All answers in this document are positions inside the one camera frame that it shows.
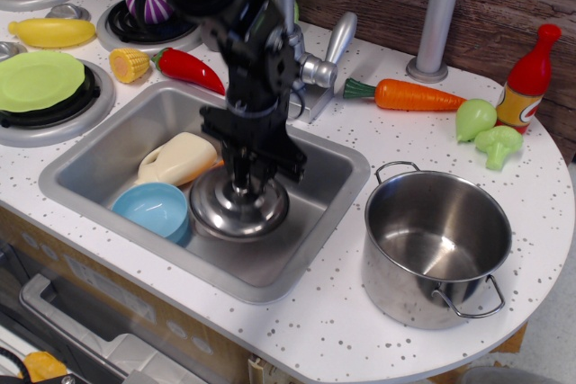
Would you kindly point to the cream toy milk jug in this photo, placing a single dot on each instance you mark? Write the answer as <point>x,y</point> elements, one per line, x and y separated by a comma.
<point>179,161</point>

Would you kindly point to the whole toy carrot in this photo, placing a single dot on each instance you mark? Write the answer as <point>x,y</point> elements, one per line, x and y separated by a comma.
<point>392,94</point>

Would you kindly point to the yellow toy corn cob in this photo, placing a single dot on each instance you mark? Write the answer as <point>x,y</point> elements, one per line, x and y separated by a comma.
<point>128,64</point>

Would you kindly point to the yellow toy banana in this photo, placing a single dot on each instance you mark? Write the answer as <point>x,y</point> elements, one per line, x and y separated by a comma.
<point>48,33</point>

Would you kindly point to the back right stove burner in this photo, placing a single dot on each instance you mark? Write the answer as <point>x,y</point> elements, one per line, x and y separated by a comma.
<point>117,28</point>

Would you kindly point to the light blue toy bowl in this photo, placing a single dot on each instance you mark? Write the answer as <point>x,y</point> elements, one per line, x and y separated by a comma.
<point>158,207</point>

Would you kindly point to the silver toy sink basin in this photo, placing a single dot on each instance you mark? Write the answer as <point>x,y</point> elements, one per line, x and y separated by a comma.
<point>94,172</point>

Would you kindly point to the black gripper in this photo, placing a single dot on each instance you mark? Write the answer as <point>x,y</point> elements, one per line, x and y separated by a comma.
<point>252,127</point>

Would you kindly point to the stainless steel pot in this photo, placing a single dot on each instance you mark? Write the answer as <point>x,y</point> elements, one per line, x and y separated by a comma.
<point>433,243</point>

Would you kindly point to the purple striped toy onion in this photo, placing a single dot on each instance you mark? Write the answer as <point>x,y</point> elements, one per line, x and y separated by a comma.
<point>155,11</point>

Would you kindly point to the green toy plate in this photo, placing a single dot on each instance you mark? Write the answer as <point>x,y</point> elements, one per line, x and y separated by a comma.
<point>39,80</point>

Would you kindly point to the green toy broccoli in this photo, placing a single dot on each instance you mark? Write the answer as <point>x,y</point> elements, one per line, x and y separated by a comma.
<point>497,143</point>

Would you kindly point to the front left stove burner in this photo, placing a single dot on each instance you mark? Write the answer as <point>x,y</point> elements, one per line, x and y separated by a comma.
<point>89,105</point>

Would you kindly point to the toy oven door handle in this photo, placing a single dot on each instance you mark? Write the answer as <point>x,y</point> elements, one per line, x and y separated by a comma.
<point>92,335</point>

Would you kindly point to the silver stove knob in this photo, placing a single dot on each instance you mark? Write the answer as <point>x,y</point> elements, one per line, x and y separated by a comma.
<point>69,11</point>

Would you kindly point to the red toy ketchup bottle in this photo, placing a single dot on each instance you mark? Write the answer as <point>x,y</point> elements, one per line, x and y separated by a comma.
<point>528,82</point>

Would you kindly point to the red toy chili pepper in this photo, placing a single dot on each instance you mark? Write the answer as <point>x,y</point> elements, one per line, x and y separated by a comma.
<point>182,66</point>

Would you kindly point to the yellow toy on floor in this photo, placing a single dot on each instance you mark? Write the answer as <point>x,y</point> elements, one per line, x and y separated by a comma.
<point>43,366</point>

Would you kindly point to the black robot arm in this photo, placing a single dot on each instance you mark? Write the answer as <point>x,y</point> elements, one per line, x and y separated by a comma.
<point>254,44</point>

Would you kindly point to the steel pot lid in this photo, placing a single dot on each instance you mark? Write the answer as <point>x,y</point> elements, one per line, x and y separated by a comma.
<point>238,214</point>

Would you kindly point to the silver toy faucet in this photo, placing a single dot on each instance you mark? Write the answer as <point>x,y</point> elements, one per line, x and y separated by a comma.
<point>314,87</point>

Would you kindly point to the light green toy pear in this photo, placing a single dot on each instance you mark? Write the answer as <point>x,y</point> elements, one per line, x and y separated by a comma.
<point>472,117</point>

